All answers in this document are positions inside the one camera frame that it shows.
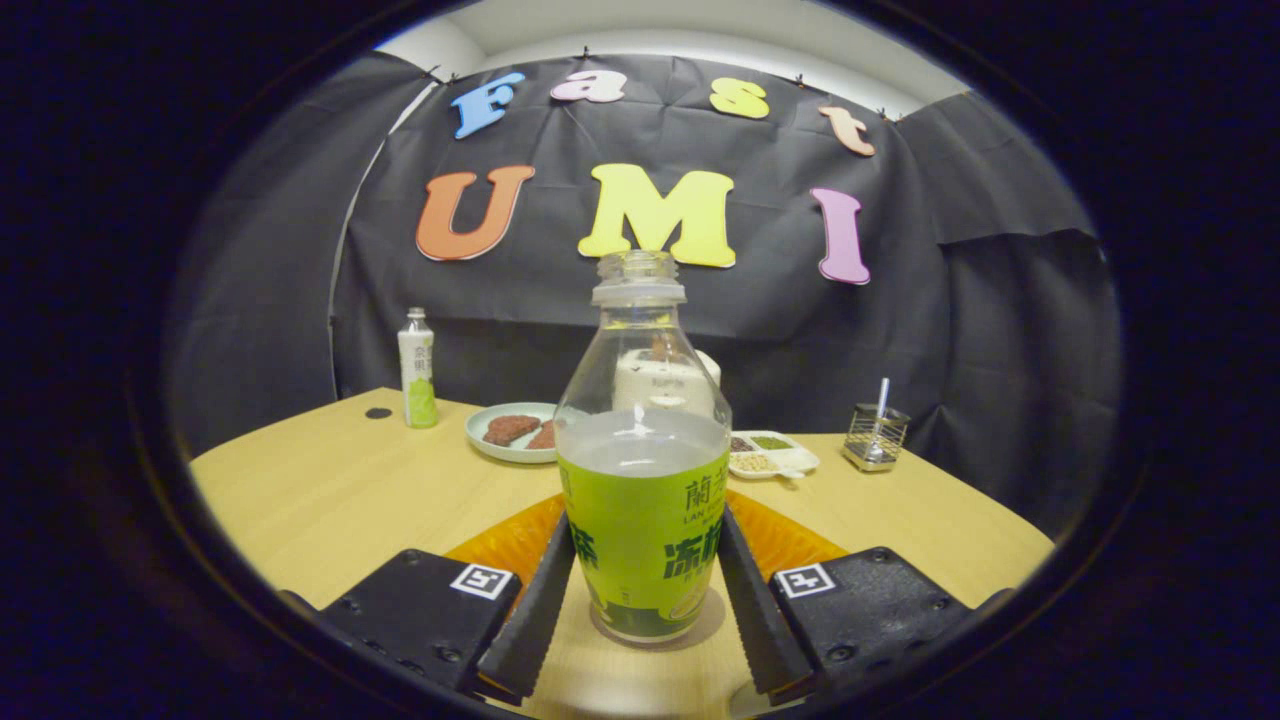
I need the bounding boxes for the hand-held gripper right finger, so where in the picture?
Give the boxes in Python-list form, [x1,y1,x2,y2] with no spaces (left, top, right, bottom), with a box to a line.
[718,490,1011,706]

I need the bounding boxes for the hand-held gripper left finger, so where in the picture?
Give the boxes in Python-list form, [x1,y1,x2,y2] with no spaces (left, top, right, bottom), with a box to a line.
[280,493,579,701]

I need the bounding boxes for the green label juice bottle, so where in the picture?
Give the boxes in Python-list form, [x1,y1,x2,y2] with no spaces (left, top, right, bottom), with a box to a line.
[553,250,732,646]

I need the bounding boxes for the slim white green bottle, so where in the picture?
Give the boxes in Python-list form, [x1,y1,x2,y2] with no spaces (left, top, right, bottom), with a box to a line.
[398,307,439,430]

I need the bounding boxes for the white divided dish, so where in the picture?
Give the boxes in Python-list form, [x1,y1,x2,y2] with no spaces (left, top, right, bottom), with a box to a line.
[728,430,821,480]

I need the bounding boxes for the pale green plate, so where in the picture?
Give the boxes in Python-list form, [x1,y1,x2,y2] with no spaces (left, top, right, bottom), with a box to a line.
[465,402,561,465]

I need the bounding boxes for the wooden table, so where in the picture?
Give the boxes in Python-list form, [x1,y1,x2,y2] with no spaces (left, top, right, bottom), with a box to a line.
[190,387,1056,720]

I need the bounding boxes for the white toaster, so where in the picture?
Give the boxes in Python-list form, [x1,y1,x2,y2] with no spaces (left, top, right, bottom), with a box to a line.
[612,345,723,416]

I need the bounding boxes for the black backdrop cloth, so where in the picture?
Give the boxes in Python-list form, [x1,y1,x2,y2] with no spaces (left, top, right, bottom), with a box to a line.
[165,50,1121,541]

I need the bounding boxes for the wire mesh holder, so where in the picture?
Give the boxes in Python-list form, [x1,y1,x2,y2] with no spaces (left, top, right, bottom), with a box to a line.
[842,403,912,473]

